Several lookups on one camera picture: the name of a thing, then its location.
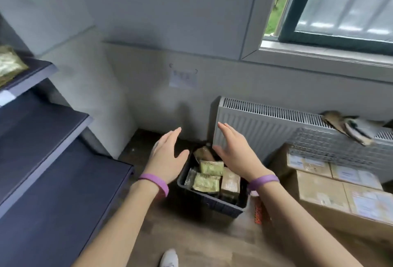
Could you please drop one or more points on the person's right hand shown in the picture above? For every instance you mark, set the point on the person's right hand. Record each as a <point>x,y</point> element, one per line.
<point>242,159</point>

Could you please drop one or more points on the person's left hand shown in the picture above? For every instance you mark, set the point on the person's left hand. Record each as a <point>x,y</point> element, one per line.
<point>165,162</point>

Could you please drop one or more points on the brown parcel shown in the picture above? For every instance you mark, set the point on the brown parcel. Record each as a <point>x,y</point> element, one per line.
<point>231,184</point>

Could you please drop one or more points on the yellow-sided taped parcel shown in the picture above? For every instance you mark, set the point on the yellow-sided taped parcel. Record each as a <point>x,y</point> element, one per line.
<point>190,178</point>

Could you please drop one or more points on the pile of cardboard boxes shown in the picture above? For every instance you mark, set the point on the pile of cardboard boxes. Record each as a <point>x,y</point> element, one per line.
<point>322,193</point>

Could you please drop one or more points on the grey metal shelving unit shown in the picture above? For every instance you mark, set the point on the grey metal shelving unit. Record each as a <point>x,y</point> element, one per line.
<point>61,190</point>

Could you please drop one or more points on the green tree printed parcel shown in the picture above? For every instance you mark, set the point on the green tree printed parcel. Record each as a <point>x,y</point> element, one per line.
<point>10,64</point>

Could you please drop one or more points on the person's left forearm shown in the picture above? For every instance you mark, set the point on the person's left forearm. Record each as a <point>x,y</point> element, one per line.
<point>116,233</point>

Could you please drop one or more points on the person's right forearm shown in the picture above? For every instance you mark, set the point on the person's right forearm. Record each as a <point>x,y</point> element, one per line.
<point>301,230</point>

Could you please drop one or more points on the purple wristband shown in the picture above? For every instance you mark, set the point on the purple wristband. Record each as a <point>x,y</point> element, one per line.
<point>155,181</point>
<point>264,181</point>

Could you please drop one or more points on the white radiator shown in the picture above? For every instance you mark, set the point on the white radiator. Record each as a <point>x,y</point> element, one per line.
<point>254,122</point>

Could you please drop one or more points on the black plastic crate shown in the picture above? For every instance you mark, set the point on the black plastic crate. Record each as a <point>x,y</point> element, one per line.
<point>208,202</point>

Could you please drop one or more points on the white sneaker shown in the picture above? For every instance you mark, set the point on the white sneaker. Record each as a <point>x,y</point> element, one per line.
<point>169,259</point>

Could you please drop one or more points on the dark grey shelving unit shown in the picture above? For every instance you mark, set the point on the dark grey shelving unit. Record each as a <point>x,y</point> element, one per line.
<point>5,98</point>

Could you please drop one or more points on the window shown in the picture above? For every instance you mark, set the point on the window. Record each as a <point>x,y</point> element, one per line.
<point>337,6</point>

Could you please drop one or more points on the white paper wall note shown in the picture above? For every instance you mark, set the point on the white paper wall note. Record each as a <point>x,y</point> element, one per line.
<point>182,78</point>

